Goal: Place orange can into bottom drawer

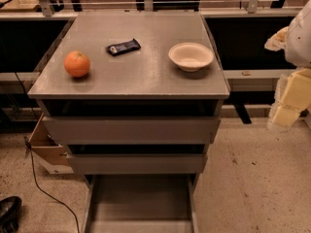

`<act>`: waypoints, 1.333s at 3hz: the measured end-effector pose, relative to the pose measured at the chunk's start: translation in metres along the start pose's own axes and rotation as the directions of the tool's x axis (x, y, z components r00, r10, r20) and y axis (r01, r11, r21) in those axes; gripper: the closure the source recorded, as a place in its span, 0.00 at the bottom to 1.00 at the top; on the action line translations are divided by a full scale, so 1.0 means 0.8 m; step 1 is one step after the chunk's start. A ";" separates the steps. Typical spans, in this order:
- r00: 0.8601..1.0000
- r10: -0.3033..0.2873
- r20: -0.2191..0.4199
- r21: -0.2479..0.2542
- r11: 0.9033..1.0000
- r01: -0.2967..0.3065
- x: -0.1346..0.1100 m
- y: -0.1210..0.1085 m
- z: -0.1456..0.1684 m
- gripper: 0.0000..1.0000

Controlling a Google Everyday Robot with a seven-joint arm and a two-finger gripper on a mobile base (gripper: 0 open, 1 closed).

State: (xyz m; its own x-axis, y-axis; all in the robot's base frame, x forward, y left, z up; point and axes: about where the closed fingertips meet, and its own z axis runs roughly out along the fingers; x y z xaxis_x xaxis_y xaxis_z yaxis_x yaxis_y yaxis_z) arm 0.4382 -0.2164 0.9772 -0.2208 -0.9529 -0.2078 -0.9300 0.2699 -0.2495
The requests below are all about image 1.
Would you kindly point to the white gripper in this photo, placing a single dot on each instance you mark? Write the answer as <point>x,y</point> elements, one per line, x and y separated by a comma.
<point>299,39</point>

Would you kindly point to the orange round fruit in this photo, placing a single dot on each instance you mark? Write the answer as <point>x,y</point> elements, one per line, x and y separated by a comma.
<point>76,64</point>

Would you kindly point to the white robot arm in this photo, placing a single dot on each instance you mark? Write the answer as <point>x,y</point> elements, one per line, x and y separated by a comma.
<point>298,44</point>

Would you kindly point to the grey drawer cabinet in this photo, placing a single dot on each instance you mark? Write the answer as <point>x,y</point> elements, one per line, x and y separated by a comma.
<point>140,83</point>

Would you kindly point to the grey open bottom drawer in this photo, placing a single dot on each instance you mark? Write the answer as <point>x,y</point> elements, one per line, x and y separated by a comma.
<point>140,204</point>

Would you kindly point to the grey middle drawer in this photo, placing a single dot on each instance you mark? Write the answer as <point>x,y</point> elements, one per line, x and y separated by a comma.
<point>115,164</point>

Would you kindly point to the grey top drawer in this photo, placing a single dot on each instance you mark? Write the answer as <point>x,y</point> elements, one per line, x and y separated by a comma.
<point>86,130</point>

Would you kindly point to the white paper bowl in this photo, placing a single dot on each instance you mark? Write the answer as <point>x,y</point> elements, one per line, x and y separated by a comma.
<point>191,57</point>

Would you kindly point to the dark snack bar wrapper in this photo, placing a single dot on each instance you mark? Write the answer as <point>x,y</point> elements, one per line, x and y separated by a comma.
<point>122,48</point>

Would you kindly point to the brown cardboard box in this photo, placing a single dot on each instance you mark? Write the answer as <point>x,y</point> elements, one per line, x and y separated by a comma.
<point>51,156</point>

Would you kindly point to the black shoe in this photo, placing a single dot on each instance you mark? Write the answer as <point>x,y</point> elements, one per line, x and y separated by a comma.
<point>9,208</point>

